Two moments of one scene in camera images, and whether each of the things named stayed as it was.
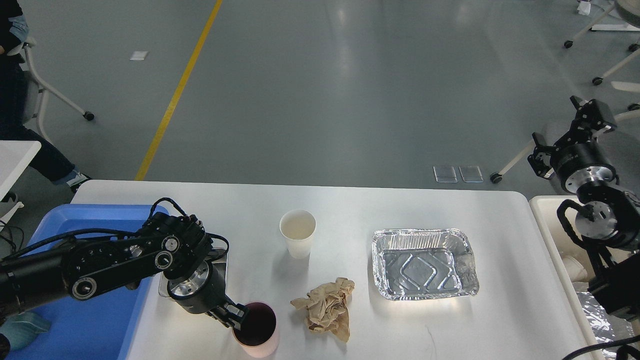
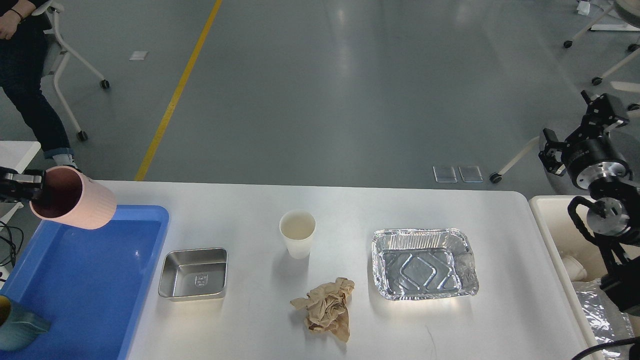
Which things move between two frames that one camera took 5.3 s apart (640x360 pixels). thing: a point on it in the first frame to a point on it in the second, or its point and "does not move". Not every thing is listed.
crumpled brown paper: x=326 y=306 does not move
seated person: x=14 y=34 to x=25 y=42
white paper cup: x=298 y=225 does not move
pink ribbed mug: x=259 y=335 to x=70 y=197
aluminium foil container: x=422 y=263 does not move
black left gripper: x=204 y=290 to x=15 y=186
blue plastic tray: x=102 y=328 does not move
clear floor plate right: x=471 y=174 does not move
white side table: x=15 y=156 does not move
